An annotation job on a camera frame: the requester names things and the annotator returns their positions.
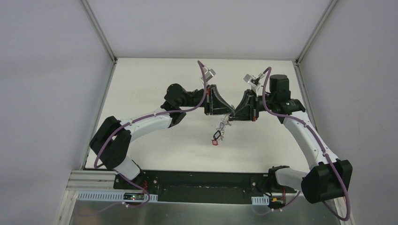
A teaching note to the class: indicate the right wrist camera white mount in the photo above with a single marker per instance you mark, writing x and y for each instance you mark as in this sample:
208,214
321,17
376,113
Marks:
254,82

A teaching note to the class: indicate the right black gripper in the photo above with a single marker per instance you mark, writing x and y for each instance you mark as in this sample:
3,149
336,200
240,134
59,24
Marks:
254,105

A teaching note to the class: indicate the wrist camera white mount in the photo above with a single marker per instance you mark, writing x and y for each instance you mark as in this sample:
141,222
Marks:
254,82
208,73

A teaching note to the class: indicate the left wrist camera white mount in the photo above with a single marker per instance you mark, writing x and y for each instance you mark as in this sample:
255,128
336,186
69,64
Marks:
208,73

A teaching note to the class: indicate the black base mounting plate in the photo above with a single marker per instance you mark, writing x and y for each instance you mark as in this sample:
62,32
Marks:
208,187

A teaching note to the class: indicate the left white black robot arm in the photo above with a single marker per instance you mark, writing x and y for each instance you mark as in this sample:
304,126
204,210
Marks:
111,141

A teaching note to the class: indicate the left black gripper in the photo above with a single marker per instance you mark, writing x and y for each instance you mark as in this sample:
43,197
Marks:
208,100

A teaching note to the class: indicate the large metal keyring disc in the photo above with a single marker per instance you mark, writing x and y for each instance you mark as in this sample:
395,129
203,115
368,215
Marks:
223,124

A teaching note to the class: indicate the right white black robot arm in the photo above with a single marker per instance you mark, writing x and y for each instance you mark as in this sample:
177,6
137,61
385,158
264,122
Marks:
329,177

